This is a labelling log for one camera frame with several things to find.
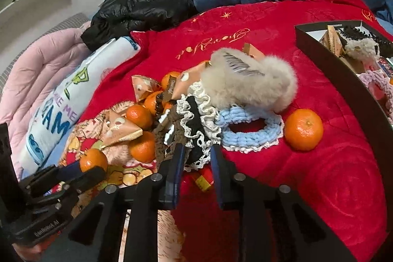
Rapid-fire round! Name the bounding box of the black puffer jacket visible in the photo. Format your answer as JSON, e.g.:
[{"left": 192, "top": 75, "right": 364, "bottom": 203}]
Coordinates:
[{"left": 80, "top": 0, "right": 198, "bottom": 51}]

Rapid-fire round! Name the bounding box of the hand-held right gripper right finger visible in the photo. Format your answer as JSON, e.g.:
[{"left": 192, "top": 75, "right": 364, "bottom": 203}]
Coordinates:
[{"left": 210, "top": 145, "right": 358, "bottom": 262}]

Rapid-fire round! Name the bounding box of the white printed long pillow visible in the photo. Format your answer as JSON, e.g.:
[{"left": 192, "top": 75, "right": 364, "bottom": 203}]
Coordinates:
[{"left": 18, "top": 36, "right": 142, "bottom": 173}]

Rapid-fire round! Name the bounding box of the blue knitted scrunchie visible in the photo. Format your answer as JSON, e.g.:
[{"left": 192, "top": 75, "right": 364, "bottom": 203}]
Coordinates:
[{"left": 215, "top": 105, "right": 285, "bottom": 154}]

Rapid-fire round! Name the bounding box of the black white lace scrunchie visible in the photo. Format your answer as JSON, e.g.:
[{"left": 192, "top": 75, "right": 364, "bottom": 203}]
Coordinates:
[{"left": 176, "top": 81, "right": 223, "bottom": 172}]

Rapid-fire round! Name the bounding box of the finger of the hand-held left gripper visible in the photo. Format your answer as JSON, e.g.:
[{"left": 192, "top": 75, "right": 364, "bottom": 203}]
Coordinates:
[
  {"left": 21, "top": 161, "right": 81, "bottom": 202},
  {"left": 55, "top": 166, "right": 107, "bottom": 209}
]

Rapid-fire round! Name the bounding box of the pink quilted duvet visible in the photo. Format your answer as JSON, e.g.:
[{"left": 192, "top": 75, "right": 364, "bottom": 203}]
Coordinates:
[{"left": 0, "top": 26, "right": 103, "bottom": 179}]

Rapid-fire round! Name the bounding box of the red embroidered blanket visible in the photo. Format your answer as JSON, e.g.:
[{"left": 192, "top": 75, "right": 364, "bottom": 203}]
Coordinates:
[{"left": 77, "top": 0, "right": 388, "bottom": 262}]

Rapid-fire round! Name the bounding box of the pink knitted scrunchie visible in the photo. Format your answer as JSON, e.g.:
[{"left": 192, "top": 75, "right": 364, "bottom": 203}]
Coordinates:
[{"left": 358, "top": 69, "right": 393, "bottom": 118}]

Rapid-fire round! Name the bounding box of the orange mandarin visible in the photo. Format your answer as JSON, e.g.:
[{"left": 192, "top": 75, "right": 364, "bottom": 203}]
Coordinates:
[
  {"left": 161, "top": 71, "right": 182, "bottom": 91},
  {"left": 284, "top": 109, "right": 324, "bottom": 152},
  {"left": 129, "top": 131, "right": 158, "bottom": 163},
  {"left": 126, "top": 104, "right": 153, "bottom": 131},
  {"left": 79, "top": 148, "right": 109, "bottom": 174},
  {"left": 144, "top": 91, "right": 166, "bottom": 115}
]

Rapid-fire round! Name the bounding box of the brown knitted scrunchie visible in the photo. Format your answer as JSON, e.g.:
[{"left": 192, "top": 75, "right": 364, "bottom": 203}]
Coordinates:
[{"left": 152, "top": 102, "right": 186, "bottom": 163}]

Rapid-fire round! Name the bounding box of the white fuzzy hair clip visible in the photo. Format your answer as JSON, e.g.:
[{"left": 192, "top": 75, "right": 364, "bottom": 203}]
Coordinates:
[{"left": 343, "top": 38, "right": 386, "bottom": 69}]

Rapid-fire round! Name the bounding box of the peach snack packet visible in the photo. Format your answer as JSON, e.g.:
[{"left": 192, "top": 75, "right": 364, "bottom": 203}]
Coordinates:
[
  {"left": 170, "top": 61, "right": 214, "bottom": 100},
  {"left": 242, "top": 43, "right": 266, "bottom": 62},
  {"left": 319, "top": 25, "right": 344, "bottom": 57},
  {"left": 103, "top": 109, "right": 144, "bottom": 150},
  {"left": 131, "top": 75, "right": 163, "bottom": 103}
]

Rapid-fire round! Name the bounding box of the dark brown fuzzy hair claw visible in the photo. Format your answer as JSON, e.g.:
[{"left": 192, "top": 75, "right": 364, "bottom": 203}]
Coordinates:
[{"left": 337, "top": 25, "right": 393, "bottom": 49}]

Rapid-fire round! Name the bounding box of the beige fur hair claw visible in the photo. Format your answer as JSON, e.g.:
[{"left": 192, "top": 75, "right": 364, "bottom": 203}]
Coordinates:
[{"left": 199, "top": 46, "right": 299, "bottom": 113}]

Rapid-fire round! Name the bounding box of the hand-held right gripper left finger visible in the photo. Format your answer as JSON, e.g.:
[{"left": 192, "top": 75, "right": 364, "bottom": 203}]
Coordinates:
[{"left": 40, "top": 144, "right": 186, "bottom": 262}]

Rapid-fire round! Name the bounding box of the red yellow candy wrapper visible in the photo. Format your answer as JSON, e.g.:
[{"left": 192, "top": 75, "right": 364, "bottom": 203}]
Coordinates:
[{"left": 192, "top": 171, "right": 214, "bottom": 193}]

